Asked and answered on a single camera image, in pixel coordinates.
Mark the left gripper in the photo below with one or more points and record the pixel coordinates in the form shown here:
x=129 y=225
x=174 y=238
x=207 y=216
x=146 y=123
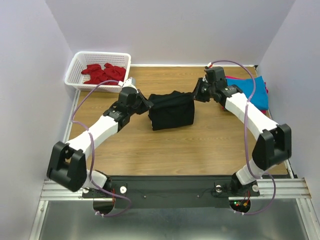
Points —
x=146 y=104

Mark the aluminium extrusion rail frame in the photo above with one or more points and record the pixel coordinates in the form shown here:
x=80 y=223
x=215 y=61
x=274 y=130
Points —
x=50 y=191

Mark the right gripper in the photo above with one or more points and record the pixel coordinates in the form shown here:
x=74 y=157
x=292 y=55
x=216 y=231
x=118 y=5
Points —
x=200 y=89

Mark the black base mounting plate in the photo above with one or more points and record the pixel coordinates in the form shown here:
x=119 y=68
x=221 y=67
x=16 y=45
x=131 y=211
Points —
x=182 y=191

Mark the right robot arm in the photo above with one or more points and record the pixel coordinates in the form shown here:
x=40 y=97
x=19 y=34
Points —
x=273 y=141

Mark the black t-shirt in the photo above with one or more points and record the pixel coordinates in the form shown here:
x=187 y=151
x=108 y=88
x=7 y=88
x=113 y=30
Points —
x=173 y=110

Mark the white plastic laundry basket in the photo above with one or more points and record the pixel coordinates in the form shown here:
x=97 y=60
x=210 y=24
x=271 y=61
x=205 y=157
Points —
x=81 y=59

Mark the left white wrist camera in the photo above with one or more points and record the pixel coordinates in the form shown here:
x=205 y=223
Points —
x=130 y=82

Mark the red t-shirt in basket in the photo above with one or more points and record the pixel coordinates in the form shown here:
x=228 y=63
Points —
x=99 y=75

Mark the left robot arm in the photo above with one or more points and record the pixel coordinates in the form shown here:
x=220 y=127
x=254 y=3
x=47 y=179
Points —
x=68 y=160

